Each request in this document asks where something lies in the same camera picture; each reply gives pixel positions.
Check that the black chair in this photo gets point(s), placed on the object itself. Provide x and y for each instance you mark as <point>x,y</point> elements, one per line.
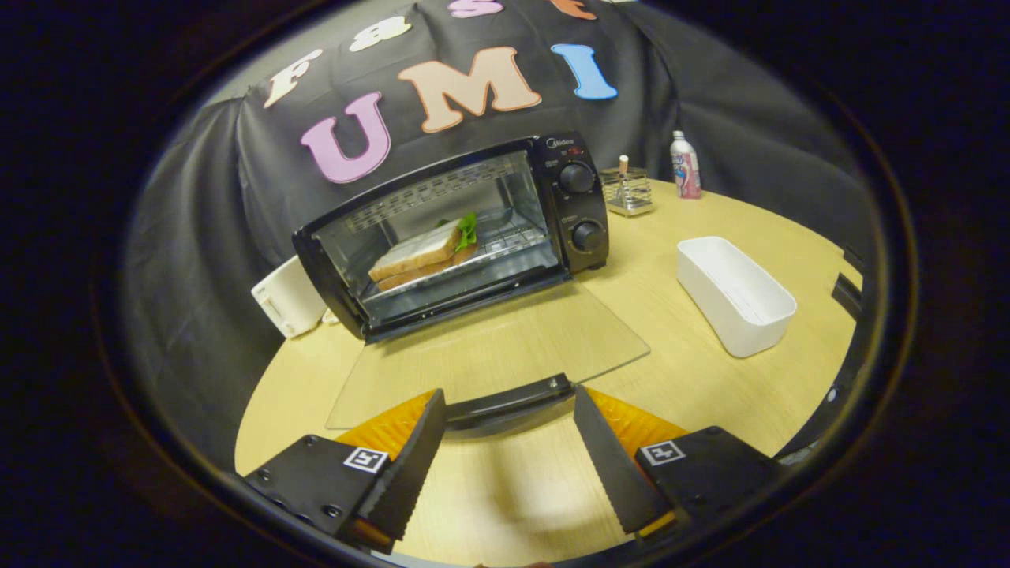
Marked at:
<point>848,296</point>

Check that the white pop-up toaster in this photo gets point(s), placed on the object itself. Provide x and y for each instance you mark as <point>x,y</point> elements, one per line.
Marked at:
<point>288,300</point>

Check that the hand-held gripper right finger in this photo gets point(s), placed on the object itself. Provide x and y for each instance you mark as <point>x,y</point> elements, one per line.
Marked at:
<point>611,473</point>

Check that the white pink label bottle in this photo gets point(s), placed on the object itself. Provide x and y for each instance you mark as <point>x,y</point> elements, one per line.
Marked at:
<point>686,170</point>

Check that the black toaster oven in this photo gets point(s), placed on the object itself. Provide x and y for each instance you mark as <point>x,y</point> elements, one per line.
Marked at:
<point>580,197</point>

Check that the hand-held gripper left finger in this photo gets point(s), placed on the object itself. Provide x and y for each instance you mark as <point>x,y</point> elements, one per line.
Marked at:
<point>402,473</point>

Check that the sandwich with lettuce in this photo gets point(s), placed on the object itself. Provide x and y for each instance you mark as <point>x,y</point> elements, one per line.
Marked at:
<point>412,256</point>

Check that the white rectangular plastic container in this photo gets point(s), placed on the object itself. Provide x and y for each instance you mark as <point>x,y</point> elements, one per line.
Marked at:
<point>738,296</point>

